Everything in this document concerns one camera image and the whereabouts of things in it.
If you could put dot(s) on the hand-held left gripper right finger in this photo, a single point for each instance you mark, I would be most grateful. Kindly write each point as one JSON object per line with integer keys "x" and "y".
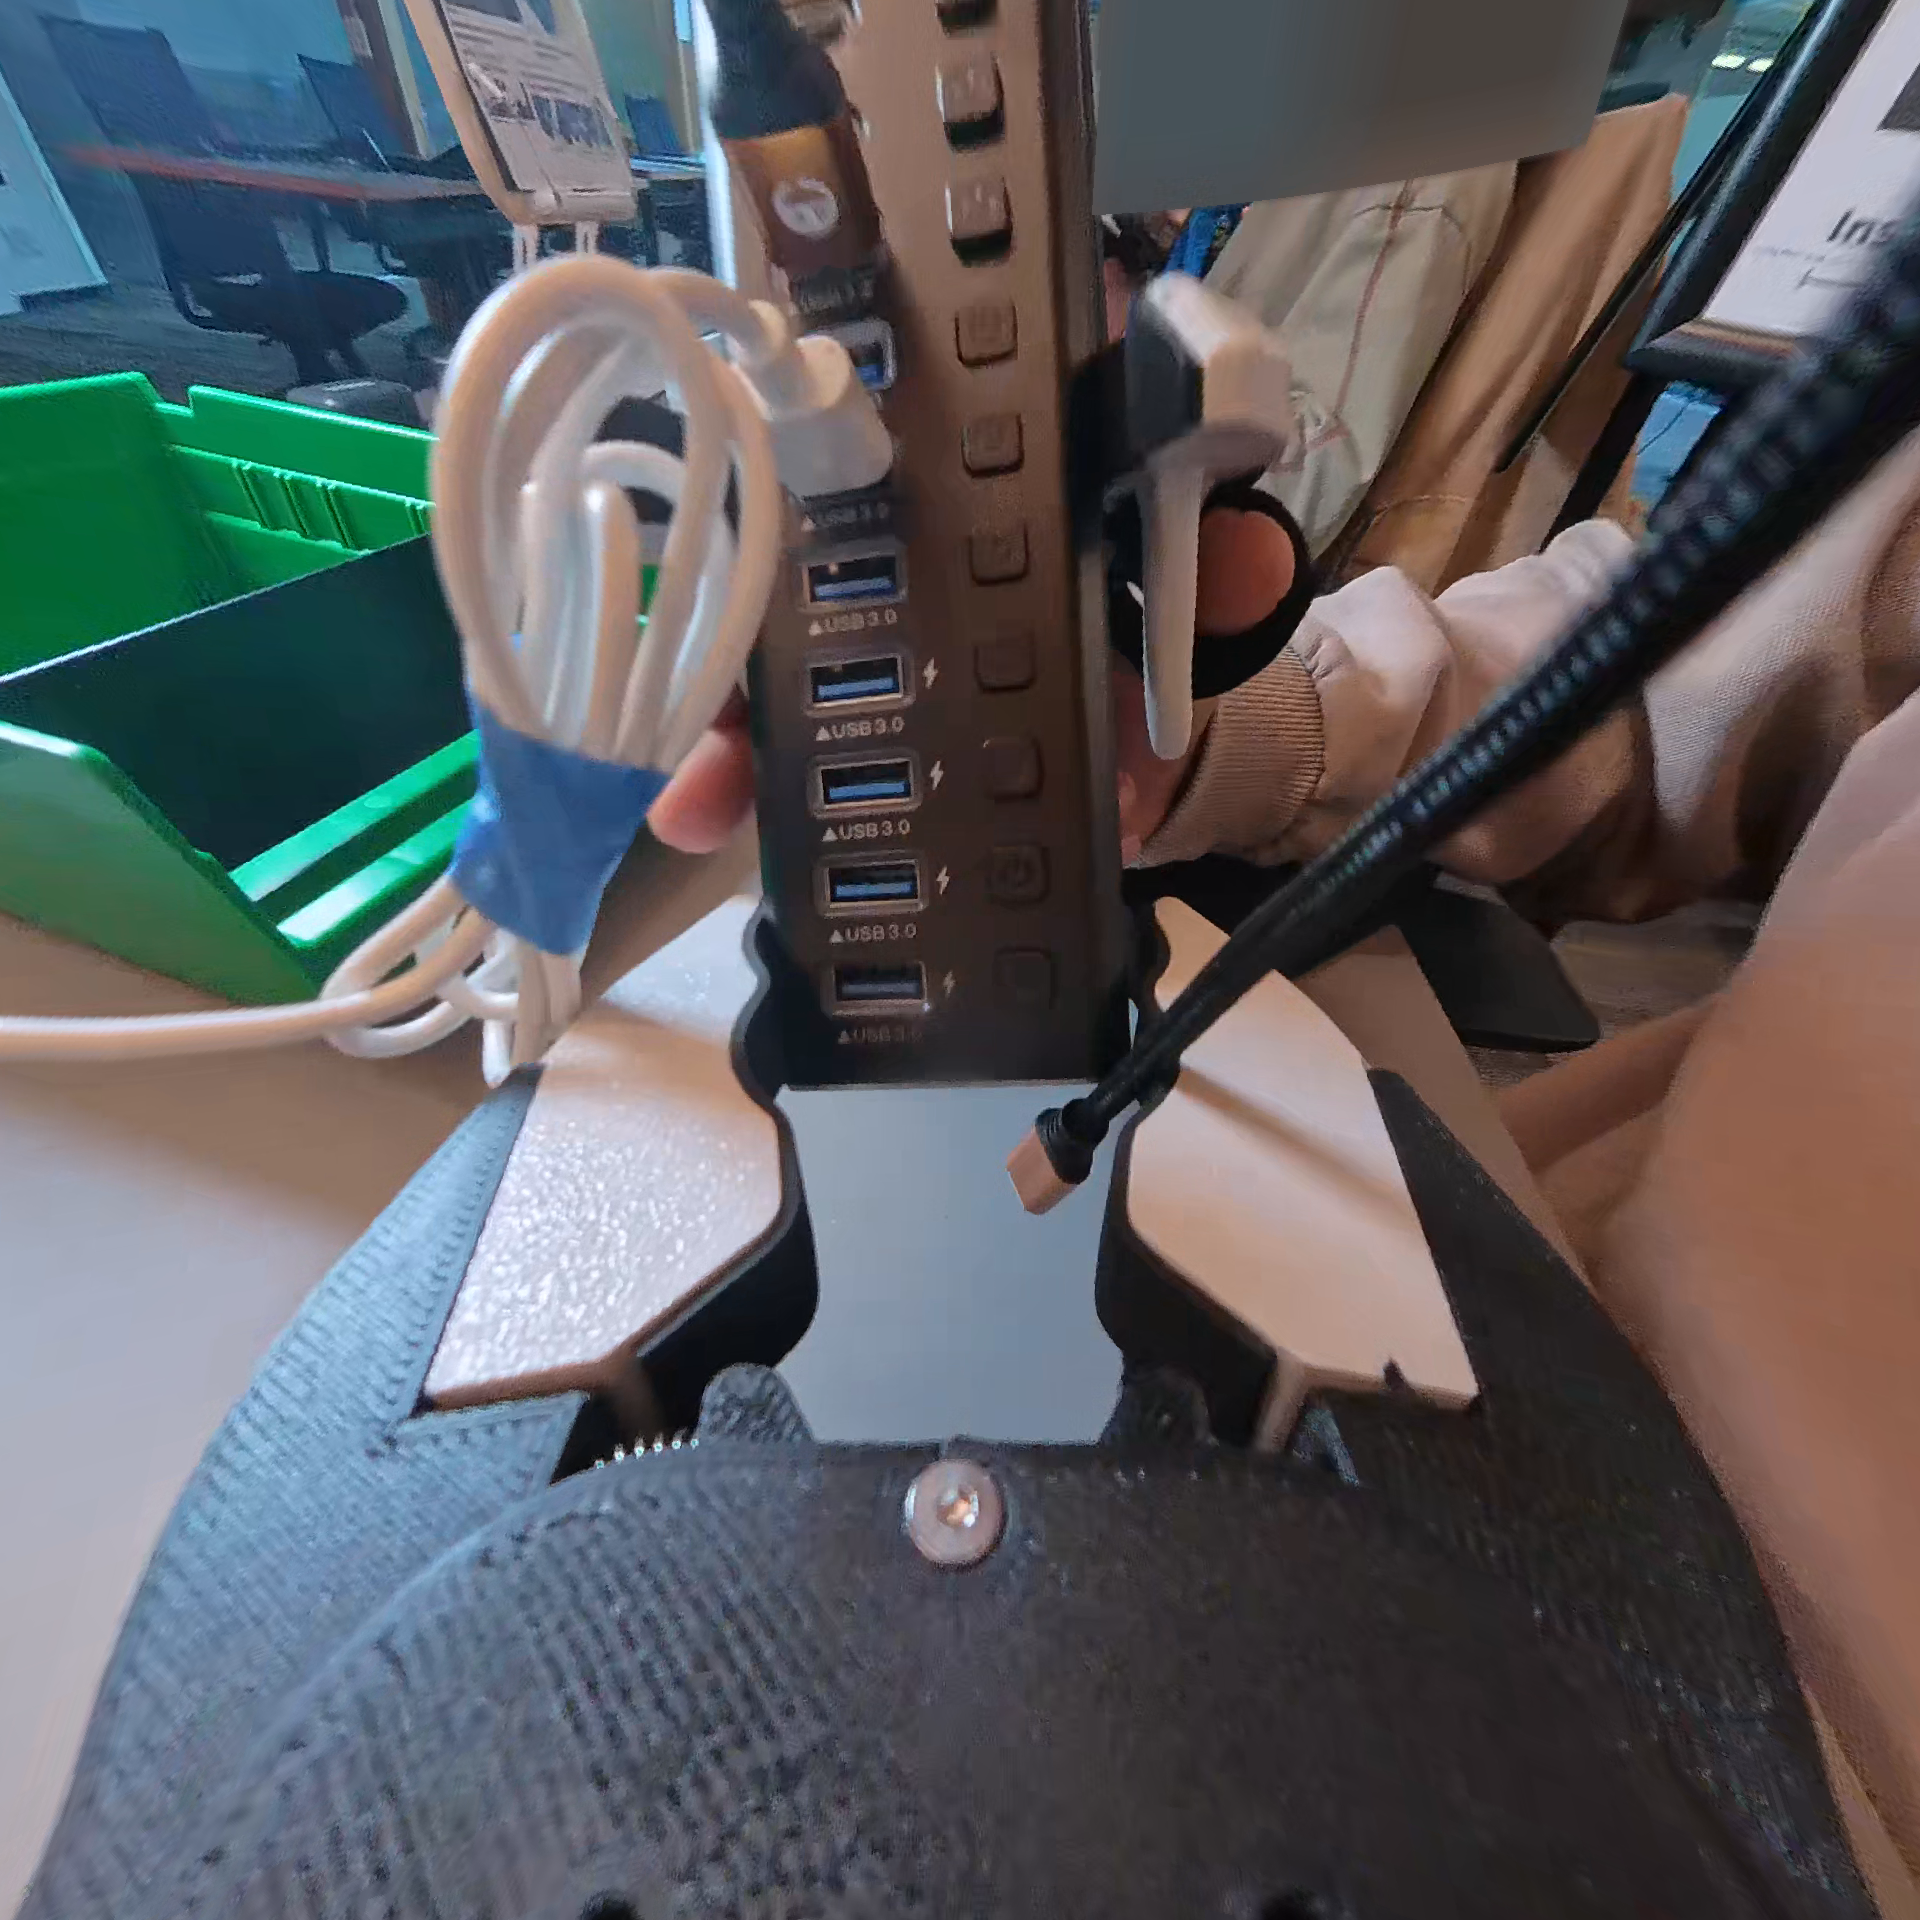
{"x": 1291, "y": 1231}

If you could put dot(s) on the black office chair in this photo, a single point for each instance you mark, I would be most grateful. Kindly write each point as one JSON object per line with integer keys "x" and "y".
{"x": 270, "y": 284}

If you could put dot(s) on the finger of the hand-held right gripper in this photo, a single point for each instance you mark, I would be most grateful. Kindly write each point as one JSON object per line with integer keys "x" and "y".
{"x": 692, "y": 441}
{"x": 1215, "y": 375}

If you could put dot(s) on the framed marker sign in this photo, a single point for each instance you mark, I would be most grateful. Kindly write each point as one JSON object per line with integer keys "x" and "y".
{"x": 1830, "y": 148}

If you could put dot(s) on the wooden background document stand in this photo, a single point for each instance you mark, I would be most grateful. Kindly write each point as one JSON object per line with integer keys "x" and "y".
{"x": 524, "y": 89}

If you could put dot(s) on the black bin divider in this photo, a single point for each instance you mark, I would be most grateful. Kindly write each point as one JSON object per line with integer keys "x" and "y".
{"x": 224, "y": 704}

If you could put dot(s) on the black multi-port usb hub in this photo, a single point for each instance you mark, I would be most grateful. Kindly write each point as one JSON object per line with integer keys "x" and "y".
{"x": 1051, "y": 675}

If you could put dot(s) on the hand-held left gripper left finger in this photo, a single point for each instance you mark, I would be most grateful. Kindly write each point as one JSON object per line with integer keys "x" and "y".
{"x": 629, "y": 1200}

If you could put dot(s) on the person's beige sweatshirt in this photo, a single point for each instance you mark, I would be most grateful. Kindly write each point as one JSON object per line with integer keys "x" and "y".
{"x": 1771, "y": 1200}

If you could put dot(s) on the black wrist rest pad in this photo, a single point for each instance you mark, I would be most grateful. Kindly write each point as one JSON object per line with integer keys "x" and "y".
{"x": 1516, "y": 975}

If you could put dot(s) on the person's right hand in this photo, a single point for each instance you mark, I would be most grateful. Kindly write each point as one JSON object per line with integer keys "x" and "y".
{"x": 705, "y": 795}

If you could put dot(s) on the person's right forearm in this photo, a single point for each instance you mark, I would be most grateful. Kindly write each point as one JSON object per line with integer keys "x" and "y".
{"x": 1395, "y": 675}

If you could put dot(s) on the green plastic storage bin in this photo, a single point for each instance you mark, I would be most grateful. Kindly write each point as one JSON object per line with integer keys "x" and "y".
{"x": 91, "y": 840}

